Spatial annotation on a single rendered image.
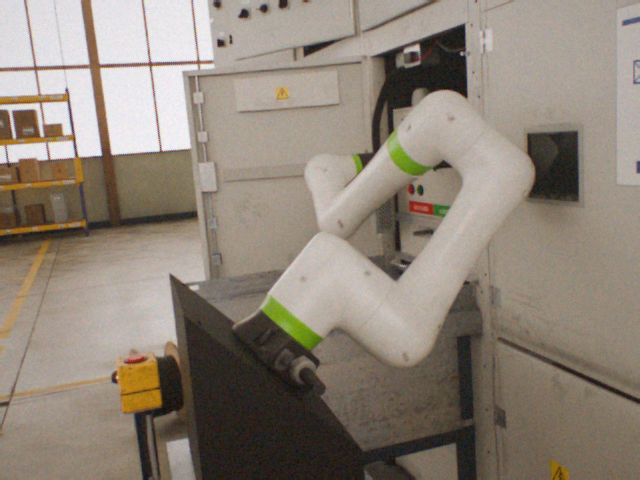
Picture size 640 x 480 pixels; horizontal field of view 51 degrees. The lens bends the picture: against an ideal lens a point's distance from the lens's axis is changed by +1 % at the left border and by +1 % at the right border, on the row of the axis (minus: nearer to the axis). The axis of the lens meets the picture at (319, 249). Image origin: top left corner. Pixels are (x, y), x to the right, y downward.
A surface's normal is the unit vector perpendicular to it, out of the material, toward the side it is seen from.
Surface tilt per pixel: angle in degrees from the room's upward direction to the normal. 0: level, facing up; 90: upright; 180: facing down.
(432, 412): 90
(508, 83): 90
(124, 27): 90
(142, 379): 90
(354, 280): 81
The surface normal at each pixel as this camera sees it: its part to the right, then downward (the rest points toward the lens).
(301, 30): -0.68, 0.18
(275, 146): -0.04, 0.17
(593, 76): -0.94, 0.13
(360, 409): 0.32, 0.14
